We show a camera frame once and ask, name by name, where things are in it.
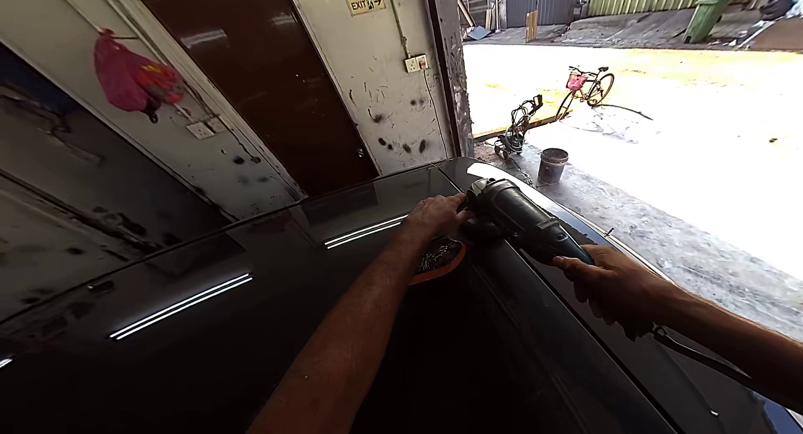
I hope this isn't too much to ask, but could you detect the green wheeled bin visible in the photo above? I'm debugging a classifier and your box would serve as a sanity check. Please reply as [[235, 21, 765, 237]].
[[683, 0, 736, 45]]

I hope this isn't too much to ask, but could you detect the dark green power polisher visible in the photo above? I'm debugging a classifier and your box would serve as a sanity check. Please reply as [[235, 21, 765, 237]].
[[458, 177, 595, 267]]

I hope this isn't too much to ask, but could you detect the dark pad with orange rim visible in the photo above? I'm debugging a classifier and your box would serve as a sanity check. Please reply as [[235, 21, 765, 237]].
[[409, 235, 468, 287]]

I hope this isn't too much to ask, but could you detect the dark bucket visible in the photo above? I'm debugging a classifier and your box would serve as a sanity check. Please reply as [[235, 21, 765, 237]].
[[537, 148, 570, 186]]

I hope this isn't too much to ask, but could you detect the dark doorway post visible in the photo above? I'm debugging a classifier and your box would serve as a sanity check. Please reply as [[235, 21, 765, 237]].
[[423, 0, 476, 159]]

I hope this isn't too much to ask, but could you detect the black power cable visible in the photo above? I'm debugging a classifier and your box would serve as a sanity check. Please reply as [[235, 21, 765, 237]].
[[651, 325, 803, 416]]

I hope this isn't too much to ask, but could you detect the red plastic bag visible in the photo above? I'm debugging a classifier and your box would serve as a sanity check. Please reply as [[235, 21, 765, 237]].
[[136, 61, 187, 106]]

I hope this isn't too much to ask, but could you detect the person's right hand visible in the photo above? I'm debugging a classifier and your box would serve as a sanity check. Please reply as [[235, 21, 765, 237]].
[[552, 245, 677, 341]]

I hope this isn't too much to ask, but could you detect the grey corrugated gate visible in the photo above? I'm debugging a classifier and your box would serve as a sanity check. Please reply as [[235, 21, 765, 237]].
[[506, 0, 582, 28]]

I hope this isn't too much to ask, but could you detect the person's right forearm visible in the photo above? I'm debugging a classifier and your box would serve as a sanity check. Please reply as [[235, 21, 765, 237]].
[[652, 286, 803, 415]]

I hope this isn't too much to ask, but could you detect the person's left forearm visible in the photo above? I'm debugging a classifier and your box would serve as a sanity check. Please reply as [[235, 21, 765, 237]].
[[248, 217, 437, 434]]

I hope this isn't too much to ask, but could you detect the pink plastic bag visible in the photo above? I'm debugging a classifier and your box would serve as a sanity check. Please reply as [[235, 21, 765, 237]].
[[93, 28, 161, 124]]

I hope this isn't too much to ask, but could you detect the person's left hand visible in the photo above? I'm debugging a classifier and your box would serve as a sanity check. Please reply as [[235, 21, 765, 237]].
[[408, 193, 476, 240]]

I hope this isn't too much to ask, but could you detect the machine with coiled hose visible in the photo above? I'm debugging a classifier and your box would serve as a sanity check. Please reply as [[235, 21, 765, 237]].
[[493, 94, 544, 160]]

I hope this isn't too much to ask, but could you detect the brown door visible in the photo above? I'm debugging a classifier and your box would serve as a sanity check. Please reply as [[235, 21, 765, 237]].
[[141, 0, 380, 199]]

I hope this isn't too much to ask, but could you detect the white wall switch box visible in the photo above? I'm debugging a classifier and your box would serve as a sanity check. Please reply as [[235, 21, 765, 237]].
[[186, 115, 228, 140]]

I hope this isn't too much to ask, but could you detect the plug with thin cable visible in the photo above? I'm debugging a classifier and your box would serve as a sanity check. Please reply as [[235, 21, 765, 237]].
[[418, 56, 450, 160]]

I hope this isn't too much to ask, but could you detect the black car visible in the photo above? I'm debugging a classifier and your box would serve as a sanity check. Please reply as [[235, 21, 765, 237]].
[[0, 157, 803, 434]]

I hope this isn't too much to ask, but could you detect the bicycle with pink basket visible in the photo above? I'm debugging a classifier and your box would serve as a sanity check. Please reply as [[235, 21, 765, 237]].
[[555, 66, 616, 122]]

